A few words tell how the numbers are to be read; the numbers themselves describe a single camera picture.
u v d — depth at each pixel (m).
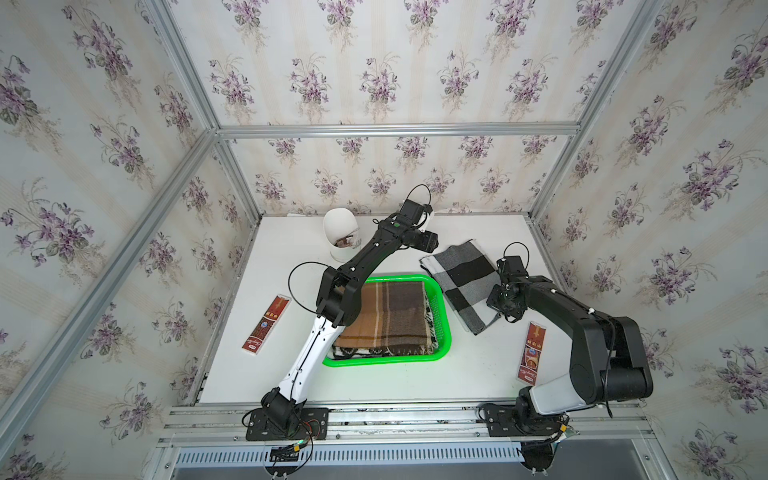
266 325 0.89
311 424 0.73
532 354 0.84
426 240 0.90
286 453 0.71
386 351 0.78
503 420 0.74
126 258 0.60
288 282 0.58
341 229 1.00
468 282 0.98
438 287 0.92
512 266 0.74
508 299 0.70
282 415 0.63
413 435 0.72
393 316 0.83
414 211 0.82
